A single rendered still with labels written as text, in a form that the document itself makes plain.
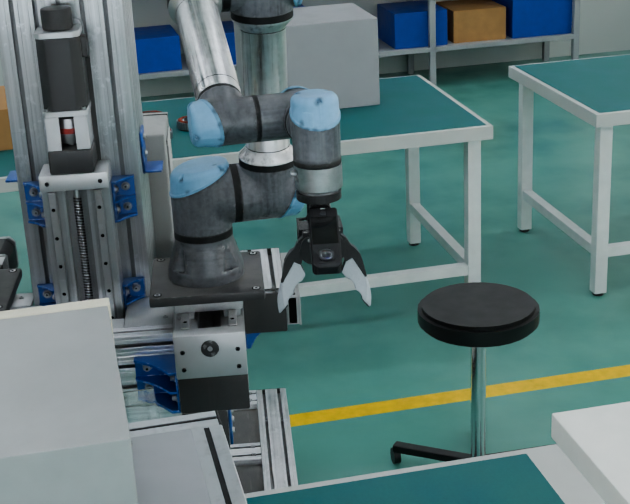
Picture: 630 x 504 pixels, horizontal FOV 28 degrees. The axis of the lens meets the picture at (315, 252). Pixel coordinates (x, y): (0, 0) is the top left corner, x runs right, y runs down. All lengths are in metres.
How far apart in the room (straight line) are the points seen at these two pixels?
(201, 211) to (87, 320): 0.81
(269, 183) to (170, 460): 0.85
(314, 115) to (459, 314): 1.64
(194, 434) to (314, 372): 2.67
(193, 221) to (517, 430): 1.87
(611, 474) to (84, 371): 0.62
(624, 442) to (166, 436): 0.62
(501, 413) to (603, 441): 2.60
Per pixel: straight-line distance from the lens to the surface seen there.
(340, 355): 4.52
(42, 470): 1.34
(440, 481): 2.31
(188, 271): 2.44
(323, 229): 1.92
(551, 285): 5.11
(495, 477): 2.32
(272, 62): 2.33
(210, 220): 2.41
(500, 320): 3.41
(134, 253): 2.63
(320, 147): 1.89
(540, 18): 8.51
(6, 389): 1.48
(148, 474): 1.67
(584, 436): 1.54
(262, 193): 2.41
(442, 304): 3.51
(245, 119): 1.97
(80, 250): 2.57
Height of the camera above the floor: 1.95
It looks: 21 degrees down
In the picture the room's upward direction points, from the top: 3 degrees counter-clockwise
